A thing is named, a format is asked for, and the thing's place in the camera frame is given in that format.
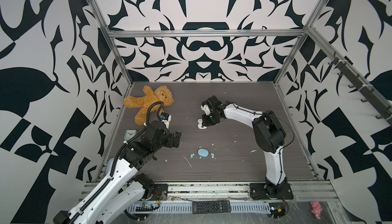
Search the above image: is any pink small toy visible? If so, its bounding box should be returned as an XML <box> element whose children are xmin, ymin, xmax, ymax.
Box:
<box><xmin>310</xmin><ymin>201</ymin><xmax>323</xmax><ymax>220</ymax></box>

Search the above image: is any green circuit board right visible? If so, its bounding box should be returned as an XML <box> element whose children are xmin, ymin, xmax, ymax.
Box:
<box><xmin>268</xmin><ymin>206</ymin><xmax>287</xmax><ymax>220</ymax></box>

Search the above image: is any circuit board left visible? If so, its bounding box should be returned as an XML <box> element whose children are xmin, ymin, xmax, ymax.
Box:
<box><xmin>135</xmin><ymin>202</ymin><xmax>160</xmax><ymax>212</ymax></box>

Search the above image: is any green alarm clock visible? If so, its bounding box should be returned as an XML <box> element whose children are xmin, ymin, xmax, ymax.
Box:
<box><xmin>124</xmin><ymin>129</ymin><xmax>138</xmax><ymax>141</ymax></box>

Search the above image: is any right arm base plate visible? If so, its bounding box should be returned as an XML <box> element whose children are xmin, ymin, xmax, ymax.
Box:
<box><xmin>249</xmin><ymin>181</ymin><xmax>294</xmax><ymax>200</ymax></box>

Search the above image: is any black remote control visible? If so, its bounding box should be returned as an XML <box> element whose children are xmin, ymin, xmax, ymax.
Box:
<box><xmin>192</xmin><ymin>201</ymin><xmax>232</xmax><ymax>214</ymax></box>

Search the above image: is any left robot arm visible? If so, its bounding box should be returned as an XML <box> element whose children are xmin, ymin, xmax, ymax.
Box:
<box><xmin>53</xmin><ymin>124</ymin><xmax>182</xmax><ymax>224</ymax></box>

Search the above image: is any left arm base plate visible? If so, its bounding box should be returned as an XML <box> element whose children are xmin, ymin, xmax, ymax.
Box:
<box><xmin>151</xmin><ymin>184</ymin><xmax>168</xmax><ymax>201</ymax></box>

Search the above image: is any blue earbud charging case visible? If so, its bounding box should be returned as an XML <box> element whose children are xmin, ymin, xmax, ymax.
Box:
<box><xmin>198</xmin><ymin>148</ymin><xmax>209</xmax><ymax>158</ymax></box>

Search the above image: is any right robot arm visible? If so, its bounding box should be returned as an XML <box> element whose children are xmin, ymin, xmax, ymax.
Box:
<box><xmin>198</xmin><ymin>99</ymin><xmax>286</xmax><ymax>189</ymax></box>

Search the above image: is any brown teddy bear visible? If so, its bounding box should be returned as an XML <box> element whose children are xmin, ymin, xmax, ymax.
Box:
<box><xmin>124</xmin><ymin>86</ymin><xmax>174</xmax><ymax>126</ymax></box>

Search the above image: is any white earbud charging case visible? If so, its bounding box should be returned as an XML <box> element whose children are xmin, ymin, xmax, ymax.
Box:
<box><xmin>198</xmin><ymin>119</ymin><xmax>207</xmax><ymax>130</ymax></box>

